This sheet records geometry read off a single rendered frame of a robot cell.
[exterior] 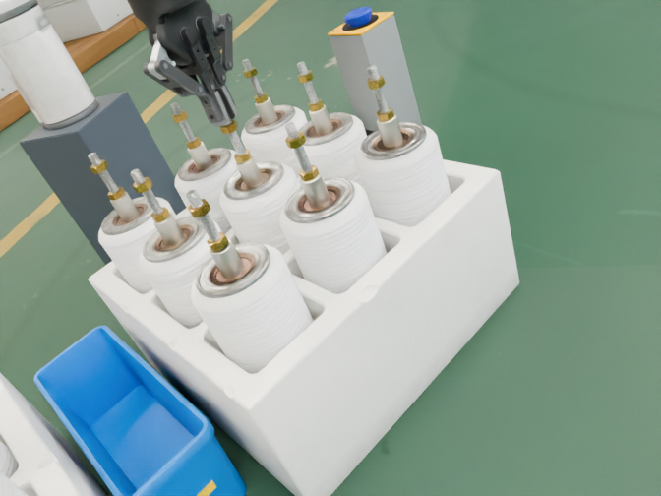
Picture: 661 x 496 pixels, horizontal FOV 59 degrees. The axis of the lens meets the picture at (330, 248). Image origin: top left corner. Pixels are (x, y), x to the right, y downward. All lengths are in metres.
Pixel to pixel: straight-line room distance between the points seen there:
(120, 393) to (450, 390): 0.47
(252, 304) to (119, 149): 0.58
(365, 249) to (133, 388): 0.46
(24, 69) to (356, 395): 0.71
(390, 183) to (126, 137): 0.56
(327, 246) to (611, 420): 0.33
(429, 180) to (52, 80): 0.63
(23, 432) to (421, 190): 0.48
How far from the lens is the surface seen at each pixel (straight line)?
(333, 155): 0.72
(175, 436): 0.82
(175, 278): 0.63
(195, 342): 0.63
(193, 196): 0.52
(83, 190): 1.09
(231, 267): 0.55
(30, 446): 0.66
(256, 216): 0.67
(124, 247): 0.73
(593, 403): 0.69
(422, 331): 0.67
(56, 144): 1.05
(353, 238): 0.59
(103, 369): 0.89
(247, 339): 0.56
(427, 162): 0.64
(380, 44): 0.87
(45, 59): 1.04
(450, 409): 0.69
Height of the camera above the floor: 0.55
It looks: 34 degrees down
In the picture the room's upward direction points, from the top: 22 degrees counter-clockwise
